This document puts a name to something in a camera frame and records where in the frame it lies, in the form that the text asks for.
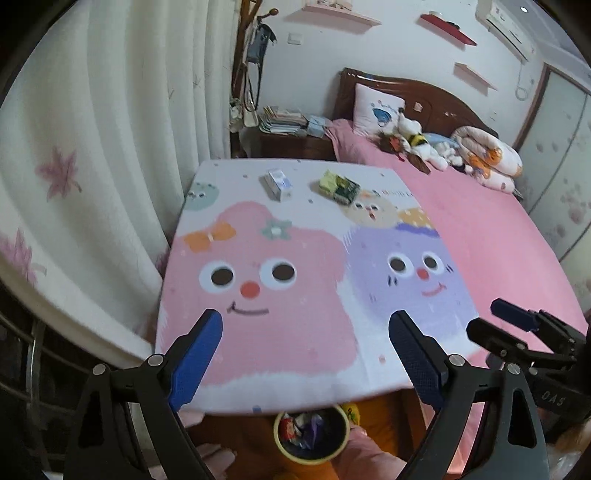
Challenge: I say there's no small pink wall shelf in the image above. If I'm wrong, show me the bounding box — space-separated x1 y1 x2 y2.
455 62 498 90

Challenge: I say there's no white floral wardrobe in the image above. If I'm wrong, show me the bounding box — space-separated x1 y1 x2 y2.
515 62 591 315

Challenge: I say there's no brown wooden nightstand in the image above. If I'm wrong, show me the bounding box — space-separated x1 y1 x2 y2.
240 127 338 161

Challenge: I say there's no white floral curtain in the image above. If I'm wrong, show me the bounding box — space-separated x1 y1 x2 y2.
0 0 245 361

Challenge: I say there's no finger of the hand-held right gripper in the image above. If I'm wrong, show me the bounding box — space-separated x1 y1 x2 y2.
490 298 548 333
466 317 532 365

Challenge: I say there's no yellow rimmed dark bin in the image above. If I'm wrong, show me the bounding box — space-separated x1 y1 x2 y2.
273 405 352 463

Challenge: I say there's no blue white plush toy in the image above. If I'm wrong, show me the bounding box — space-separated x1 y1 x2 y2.
422 133 467 167

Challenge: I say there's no cartoon-print board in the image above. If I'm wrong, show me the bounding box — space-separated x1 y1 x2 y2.
154 158 478 415

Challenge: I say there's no dark metal rack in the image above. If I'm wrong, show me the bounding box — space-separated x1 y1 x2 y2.
0 281 155 467

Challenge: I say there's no white air conditioner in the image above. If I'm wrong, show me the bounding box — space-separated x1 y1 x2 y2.
475 0 536 63

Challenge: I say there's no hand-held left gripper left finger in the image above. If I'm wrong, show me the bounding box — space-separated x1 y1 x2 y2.
64 308 225 480

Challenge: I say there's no blue grey hanging bag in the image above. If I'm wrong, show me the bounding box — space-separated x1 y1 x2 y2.
247 21 278 65

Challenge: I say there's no white power cord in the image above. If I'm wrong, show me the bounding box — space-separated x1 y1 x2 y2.
515 62 534 100

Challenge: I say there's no white printed pillow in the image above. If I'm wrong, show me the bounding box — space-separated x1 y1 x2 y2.
352 83 406 137

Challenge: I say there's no pale blue tissue box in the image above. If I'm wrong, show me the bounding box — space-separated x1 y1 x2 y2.
305 115 333 138

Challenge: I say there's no rolled printed quilt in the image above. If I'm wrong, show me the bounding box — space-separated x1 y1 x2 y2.
450 126 524 192

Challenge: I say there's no pink bed sheet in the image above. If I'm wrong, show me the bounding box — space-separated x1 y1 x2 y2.
330 119 587 462

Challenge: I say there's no white blue small box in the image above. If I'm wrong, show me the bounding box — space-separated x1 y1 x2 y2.
263 168 295 201

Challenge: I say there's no green yellow snack packet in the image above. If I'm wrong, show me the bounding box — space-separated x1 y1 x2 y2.
318 170 362 204

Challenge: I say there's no yellow black bee plush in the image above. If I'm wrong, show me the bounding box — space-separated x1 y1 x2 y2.
409 134 448 171

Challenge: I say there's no brown plush toy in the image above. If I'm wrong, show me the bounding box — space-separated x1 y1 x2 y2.
376 131 432 174

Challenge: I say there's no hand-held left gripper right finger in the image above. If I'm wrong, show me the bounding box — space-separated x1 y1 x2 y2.
388 310 551 480

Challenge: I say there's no wooden coat rack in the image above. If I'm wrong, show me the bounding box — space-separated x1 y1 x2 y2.
231 0 278 160

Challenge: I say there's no stack of books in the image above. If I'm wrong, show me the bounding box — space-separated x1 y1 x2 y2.
259 106 308 137

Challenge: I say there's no white handbag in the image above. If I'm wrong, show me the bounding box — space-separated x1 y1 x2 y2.
228 99 259 132

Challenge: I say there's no long pink wall shelf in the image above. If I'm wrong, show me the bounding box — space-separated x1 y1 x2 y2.
302 4 382 26

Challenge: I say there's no red wall shelf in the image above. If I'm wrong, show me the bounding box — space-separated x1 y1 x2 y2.
419 14 477 47

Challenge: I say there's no brown wooden headboard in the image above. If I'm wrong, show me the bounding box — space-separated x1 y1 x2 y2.
333 68 499 139

